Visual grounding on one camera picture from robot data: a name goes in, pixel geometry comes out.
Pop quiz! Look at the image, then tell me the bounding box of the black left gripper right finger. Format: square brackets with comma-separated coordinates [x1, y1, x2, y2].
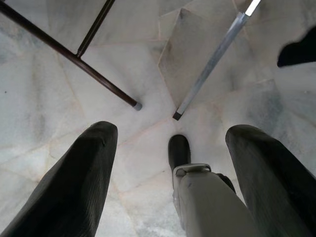
[225, 124, 316, 237]

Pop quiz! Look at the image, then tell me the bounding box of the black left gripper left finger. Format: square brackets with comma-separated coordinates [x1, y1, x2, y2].
[0, 120, 119, 237]

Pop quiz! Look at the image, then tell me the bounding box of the black robot left foot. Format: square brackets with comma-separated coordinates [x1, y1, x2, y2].
[167, 134, 191, 173]

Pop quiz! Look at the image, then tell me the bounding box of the marble top folding table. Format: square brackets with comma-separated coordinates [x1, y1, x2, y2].
[0, 0, 143, 111]

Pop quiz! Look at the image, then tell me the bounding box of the silver metal clothes rack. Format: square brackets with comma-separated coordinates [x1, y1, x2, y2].
[172, 0, 262, 121]

